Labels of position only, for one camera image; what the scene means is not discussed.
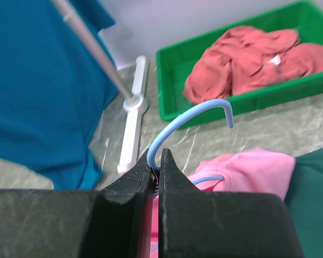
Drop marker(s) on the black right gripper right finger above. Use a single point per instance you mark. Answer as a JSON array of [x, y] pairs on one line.
[[267, 229]]

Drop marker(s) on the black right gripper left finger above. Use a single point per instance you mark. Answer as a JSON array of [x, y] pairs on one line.
[[112, 222]]

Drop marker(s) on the pink t shirt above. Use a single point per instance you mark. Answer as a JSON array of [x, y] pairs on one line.
[[255, 171]]

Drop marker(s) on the blue wire hanger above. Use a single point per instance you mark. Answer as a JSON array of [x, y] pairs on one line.
[[177, 118]]

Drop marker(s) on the blue t shirt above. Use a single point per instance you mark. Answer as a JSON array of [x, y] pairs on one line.
[[52, 95]]

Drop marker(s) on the dusty red shirt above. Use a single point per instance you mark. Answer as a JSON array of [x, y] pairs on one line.
[[245, 59]]

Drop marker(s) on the dark green shorts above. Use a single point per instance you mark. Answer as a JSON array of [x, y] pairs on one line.
[[305, 202]]

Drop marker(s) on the silver clothes rack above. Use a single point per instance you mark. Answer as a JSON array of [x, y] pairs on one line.
[[135, 104]]

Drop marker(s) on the green plastic tray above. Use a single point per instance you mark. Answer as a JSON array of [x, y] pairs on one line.
[[175, 62]]

